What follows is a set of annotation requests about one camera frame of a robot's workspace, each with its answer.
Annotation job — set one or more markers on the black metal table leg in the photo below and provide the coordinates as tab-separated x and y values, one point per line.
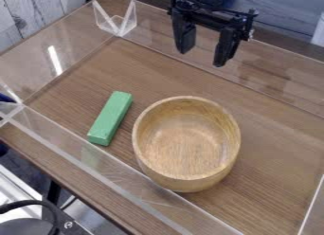
54	193

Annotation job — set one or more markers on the green rectangular block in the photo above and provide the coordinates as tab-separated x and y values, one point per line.
106	124

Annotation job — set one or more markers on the brown wooden bowl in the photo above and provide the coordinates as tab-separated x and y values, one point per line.
186	140

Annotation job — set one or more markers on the blue object at left edge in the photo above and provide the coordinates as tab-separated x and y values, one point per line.
4	98

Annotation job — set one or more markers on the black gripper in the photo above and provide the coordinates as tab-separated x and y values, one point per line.
211	14

